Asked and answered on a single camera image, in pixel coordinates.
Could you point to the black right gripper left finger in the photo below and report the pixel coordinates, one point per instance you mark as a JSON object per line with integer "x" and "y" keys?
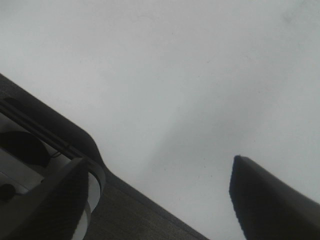
{"x": 50, "y": 211}

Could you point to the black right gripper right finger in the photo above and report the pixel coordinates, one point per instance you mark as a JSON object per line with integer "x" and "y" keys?
{"x": 267, "y": 208}

